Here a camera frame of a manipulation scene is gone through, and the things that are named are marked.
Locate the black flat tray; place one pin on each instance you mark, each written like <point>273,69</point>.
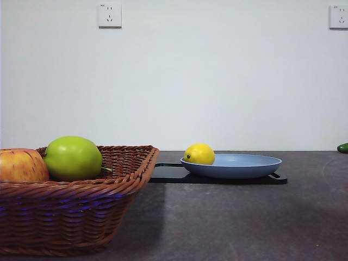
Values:
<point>167,175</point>

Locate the blue round plate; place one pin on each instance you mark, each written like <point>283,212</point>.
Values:
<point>237,170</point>

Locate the green vegetable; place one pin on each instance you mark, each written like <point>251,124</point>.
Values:
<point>343,148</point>

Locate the red yellow apple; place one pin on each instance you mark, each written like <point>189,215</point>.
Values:
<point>19,166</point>

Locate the green apple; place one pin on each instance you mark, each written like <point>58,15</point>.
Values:
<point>72,157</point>

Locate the brown wicker basket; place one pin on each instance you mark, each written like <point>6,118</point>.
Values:
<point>68,212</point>

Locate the yellow lemon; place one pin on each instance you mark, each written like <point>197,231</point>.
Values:
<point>199,153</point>

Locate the white wall socket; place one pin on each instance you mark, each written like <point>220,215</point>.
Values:
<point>110,15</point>
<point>340,16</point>

